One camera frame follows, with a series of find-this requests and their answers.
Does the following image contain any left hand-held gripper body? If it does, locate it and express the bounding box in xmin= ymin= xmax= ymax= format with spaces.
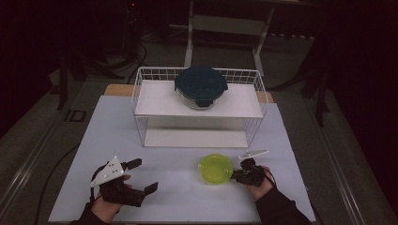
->
xmin=90 ymin=156 xmax=146 ymax=208

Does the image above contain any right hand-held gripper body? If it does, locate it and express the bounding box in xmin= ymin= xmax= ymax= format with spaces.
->
xmin=237 ymin=149 xmax=270 ymax=188

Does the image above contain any green plastic bowl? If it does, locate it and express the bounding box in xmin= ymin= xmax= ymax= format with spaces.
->
xmin=197 ymin=153 xmax=235 ymax=186

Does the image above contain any white wire shelf rack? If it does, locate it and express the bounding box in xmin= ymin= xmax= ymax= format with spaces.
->
xmin=130 ymin=66 xmax=269 ymax=149

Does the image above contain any dark blue lidded glass container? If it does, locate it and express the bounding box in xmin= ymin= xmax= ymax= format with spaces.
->
xmin=174 ymin=65 xmax=229 ymax=111

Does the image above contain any person's right hand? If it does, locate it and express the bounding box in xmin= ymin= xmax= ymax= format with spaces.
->
xmin=245 ymin=167 xmax=276 ymax=203

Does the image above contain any person's left hand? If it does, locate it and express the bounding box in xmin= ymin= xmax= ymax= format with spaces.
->
xmin=90 ymin=192 xmax=126 ymax=224

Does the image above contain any white table sheet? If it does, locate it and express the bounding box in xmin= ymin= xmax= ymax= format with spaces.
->
xmin=48 ymin=95 xmax=316 ymax=223

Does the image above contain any wooden table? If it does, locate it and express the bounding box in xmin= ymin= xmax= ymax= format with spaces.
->
xmin=103 ymin=83 xmax=275 ymax=103

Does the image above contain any black stand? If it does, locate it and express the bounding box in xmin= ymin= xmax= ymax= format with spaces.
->
xmin=299 ymin=37 xmax=332 ymax=128
xmin=56 ymin=51 xmax=87 ymax=111

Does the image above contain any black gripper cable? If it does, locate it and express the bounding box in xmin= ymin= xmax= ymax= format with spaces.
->
xmin=263 ymin=166 xmax=278 ymax=189

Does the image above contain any black floor cable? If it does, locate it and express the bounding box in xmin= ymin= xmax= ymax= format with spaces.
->
xmin=32 ymin=142 xmax=82 ymax=225

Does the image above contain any black floor socket frame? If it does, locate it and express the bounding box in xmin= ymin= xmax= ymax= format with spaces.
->
xmin=64 ymin=109 xmax=87 ymax=123

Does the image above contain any bundle of black cables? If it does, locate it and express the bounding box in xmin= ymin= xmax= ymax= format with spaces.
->
xmin=104 ymin=38 xmax=148 ymax=84

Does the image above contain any white metal desk frame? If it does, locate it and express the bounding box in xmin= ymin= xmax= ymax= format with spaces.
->
xmin=168 ymin=0 xmax=314 ymax=78

